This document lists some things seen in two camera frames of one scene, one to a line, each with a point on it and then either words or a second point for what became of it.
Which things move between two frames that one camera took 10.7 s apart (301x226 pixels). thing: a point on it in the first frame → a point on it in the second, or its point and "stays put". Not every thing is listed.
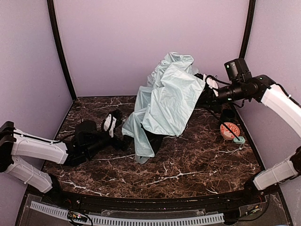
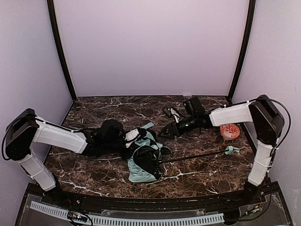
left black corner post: x=54 y=25 stays put
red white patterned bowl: x=225 y=133 stays put
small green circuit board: x=77 y=216 stays put
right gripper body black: x=204 y=97 → x=173 y=129
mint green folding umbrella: x=166 y=106 → x=146 y=161
